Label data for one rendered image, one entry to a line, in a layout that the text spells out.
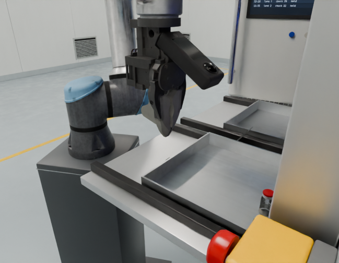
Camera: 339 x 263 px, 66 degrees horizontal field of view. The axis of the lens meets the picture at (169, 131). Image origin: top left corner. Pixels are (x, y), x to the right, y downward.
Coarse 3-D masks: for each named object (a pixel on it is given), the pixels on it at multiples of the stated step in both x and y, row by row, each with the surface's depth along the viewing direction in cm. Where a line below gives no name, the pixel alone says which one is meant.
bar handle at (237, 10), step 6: (240, 0) 111; (240, 6) 112; (234, 12) 114; (234, 18) 114; (234, 24) 115; (234, 30) 116; (234, 36) 117; (234, 42) 118; (234, 48) 119; (234, 54) 120; (234, 60) 122; (234, 66) 123; (228, 72) 125; (234, 72) 127; (228, 78) 126
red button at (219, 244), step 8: (224, 232) 26; (216, 240) 26; (224, 240) 25; (232, 240) 25; (208, 248) 26; (216, 248) 25; (224, 248) 25; (232, 248) 26; (208, 256) 25; (216, 256) 25; (224, 256) 25
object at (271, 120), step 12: (252, 108) 91; (264, 108) 93; (276, 108) 91; (288, 108) 88; (228, 120) 77; (240, 120) 85; (252, 120) 86; (264, 120) 86; (276, 120) 86; (288, 120) 86; (240, 132) 73; (252, 132) 71; (264, 132) 78; (276, 132) 78
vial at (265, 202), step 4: (264, 196) 45; (264, 200) 45; (268, 200) 45; (260, 204) 47; (264, 204) 46; (268, 204) 45; (260, 208) 47; (264, 208) 46; (268, 208) 46; (260, 212) 47; (264, 212) 46; (268, 212) 46; (264, 216) 46
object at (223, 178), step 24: (192, 144) 64; (216, 144) 70; (240, 144) 65; (168, 168) 58; (192, 168) 60; (216, 168) 60; (240, 168) 60; (264, 168) 60; (168, 192) 48; (192, 192) 53; (216, 192) 53; (240, 192) 53; (216, 216) 42; (240, 216) 47
